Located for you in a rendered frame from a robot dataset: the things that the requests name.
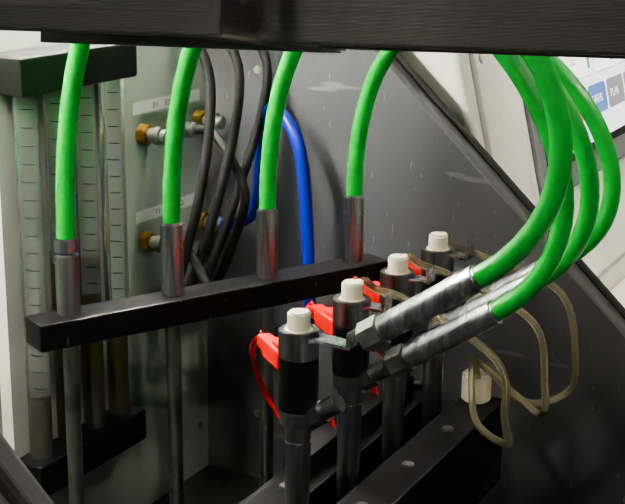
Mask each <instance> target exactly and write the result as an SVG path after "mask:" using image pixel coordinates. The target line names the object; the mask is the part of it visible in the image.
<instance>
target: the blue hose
mask: <svg viewBox="0 0 625 504"><path fill-rule="evenodd" d="M267 108H268V103H267V104H266V105H265V106H264V108H263V111H262V116H263V128H262V131H261V135H260V138H259V142H258V145H257V148H256V152H255V160H254V176H253V188H252V196H251V201H250V205H249V211H248V215H247V219H246V222H245V225H244V227H245V226H247V225H249V224H250V223H252V222H253V221H254V220H255V219H256V209H257V208H258V207H259V177H260V162H261V149H262V140H263V132H264V125H265V117H266V113H267ZM282 126H283V128H284V129H285V131H286V133H287V135H288V137H289V140H290V142H291V146H292V150H293V153H294V159H295V166H296V174H297V184H298V196H299V211H300V230H301V252H302V265H307V264H313V263H315V252H314V228H313V209H312V193H311V182H310V171H309V164H308V157H307V151H306V147H305V143H304V140H303V136H302V134H301V132H300V130H299V127H298V125H297V124H296V122H295V120H294V119H293V117H292V116H291V115H290V114H289V113H288V111H287V110H286V109H285V111H284V116H283V121H282ZM310 301H313V302H314V304H316V298H313V299H308V300H303V308H305V307H306V306H307V304H308V303H309V302H310Z"/></svg>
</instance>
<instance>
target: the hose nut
mask: <svg viewBox="0 0 625 504"><path fill-rule="evenodd" d="M377 316H378V315H375V314H374V315H372V316H370V317H368V318H367V319H365V320H363V321H361V322H359V323H357V327H356V332H355V336H356V338H357V340H358V341H359V343H360V345H361V347H362V348H363V350H367V351H370V352H375V351H377V350H379V349H381V348H383V347H385V346H387V345H389V344H391V340H385V339H384V338H382V337H381V336H380V335H379V334H378V332H377V330H376V327H375V319H376V317H377Z"/></svg>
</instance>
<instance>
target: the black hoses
mask: <svg viewBox="0 0 625 504"><path fill-rule="evenodd" d="M227 51H228V53H229V55H230V58H231V61H232V64H233V68H234V76H235V93H234V102H233V111H232V117H231V123H230V129H229V134H228V139H227V143H226V141H225V140H224V138H223V137H222V136H221V134H220V133H219V132H218V131H217V130H216V129H215V128H214V126H215V110H216V87H215V78H214V71H213V67H212V64H211V60H210V57H209V55H208V53H207V51H206V49H205V48H202V51H201V54H200V57H199V60H200V63H201V66H202V69H203V73H204V80H205V94H206V104H205V123H204V124H197V125H195V127H194V133H195V134H204V135H203V144H202V152H201V160H200V166H199V173H198V179H197V184H196V190H195V196H194V201H193V205H192V210H191V215H190V219H189V223H188V227H187V232H186V236H185V240H184V242H183V247H184V278H185V274H186V271H187V267H188V264H189V261H190V263H191V265H192V269H191V272H190V275H189V278H188V281H187V283H186V286H192V285H197V284H203V283H208V282H210V281H211V278H212V276H213V273H214V271H215V268H216V266H217V263H218V260H219V258H220V255H221V253H222V250H223V247H224V244H225V242H226V239H227V236H228V233H229V231H230V228H231V225H232V222H233V219H234V216H235V213H236V210H237V208H238V205H239V202H240V206H239V211H238V215H237V218H236V221H235V224H234V227H233V230H232V232H231V235H230V238H229V241H228V244H227V247H226V250H225V252H224V255H223V258H222V260H221V263H220V265H219V268H218V270H217V272H216V275H215V277H214V279H213V281H212V282H214V281H219V280H224V278H225V275H226V273H227V271H228V268H229V266H230V263H231V261H232V258H233V255H234V253H235V250H236V247H237V244H238V242H239V239H240V236H241V233H242V230H243V228H244V225H245V222H246V219H247V215H248V211H249V203H250V196H249V188H248V185H247V181H246V180H247V177H248V174H249V171H250V168H251V164H252V161H253V158H254V155H255V152H256V148H257V145H258V142H259V138H260V135H261V131H262V128H263V116H262V111H263V108H264V106H265V105H266V104H267V103H269V98H270V93H271V84H272V66H271V59H270V56H269V53H268V51H263V50H257V51H258V53H259V56H260V59H261V62H262V71H263V78H262V89H261V94H260V100H259V105H258V109H257V113H256V117H255V121H254V125H253V128H252V132H251V135H250V139H249V142H248V146H247V149H246V152H245V155H244V158H243V162H242V165H241V167H240V165H239V163H238V161H237V159H236V157H235V155H234V153H235V149H236V144H237V139H238V134H239V129H240V123H241V117H242V111H243V102H244V87H245V77H244V69H243V63H242V60H241V57H240V54H239V51H238V50H236V49H227ZM213 141H214V142H215V143H216V145H217V146H218V148H219V149H220V151H221V152H222V154H223V155H224V157H223V161H222V166H221V170H220V174H219V178H218V182H217V186H216V190H215V193H214V197H213V201H212V205H211V208H210V212H209V215H208V219H207V222H206V225H205V229H204V232H203V235H202V239H201V242H200V245H199V248H198V251H197V254H196V253H195V252H194V250H193V245H194V241H195V237H196V233H197V229H198V225H199V221H200V216H201V211H202V207H203V202H204V197H205V192H206V186H207V181H208V174H209V168H210V161H211V154H212V146H213ZM230 170H232V172H233V174H234V176H235V179H236V184H235V187H234V190H233V193H232V196H231V199H230V202H229V205H228V208H227V211H226V213H225V216H224V219H223V222H222V225H221V228H220V231H219V233H218V236H217V239H216V242H215V244H214V247H213V250H212V253H211V255H210V258H209V260H208V263H207V266H206V268H205V269H204V267H203V264H204V261H205V258H206V255H207V252H208V248H209V245H210V242H211V239H212V236H213V232H214V229H215V226H216V222H217V219H218V216H219V212H220V209H221V205H222V201H223V198H224V194H225V190H226V186H227V182H228V178H229V174H230ZM186 286H185V283H184V287H186Z"/></svg>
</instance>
